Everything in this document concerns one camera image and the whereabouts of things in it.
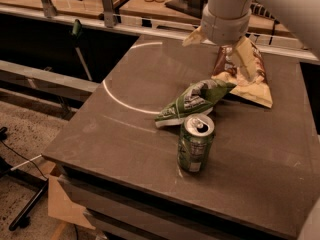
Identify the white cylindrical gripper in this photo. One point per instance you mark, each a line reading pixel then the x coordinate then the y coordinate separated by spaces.
pixel 225 29

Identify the green jalapeno chip bag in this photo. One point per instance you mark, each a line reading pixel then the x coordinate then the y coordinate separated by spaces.
pixel 199 97

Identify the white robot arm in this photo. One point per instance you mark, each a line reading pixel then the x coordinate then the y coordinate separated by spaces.
pixel 300 17

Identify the brown sea salt chip bag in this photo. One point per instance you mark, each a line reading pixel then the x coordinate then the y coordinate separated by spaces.
pixel 257 90

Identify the green soda can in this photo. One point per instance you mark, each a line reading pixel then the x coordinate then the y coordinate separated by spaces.
pixel 195 140

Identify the black monitor stand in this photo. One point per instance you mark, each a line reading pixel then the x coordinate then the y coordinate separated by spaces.
pixel 190 7

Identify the black power strip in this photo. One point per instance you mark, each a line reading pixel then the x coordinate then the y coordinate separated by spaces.
pixel 259 10

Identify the black chair base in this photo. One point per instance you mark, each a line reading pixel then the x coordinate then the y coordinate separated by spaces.
pixel 37 184

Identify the metal bracket middle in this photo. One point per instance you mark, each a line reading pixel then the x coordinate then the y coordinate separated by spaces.
pixel 108 13

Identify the metal bracket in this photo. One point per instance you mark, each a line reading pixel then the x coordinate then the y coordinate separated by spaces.
pixel 49 9
pixel 108 13

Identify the metal bracket left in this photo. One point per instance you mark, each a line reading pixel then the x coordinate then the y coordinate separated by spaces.
pixel 49 9

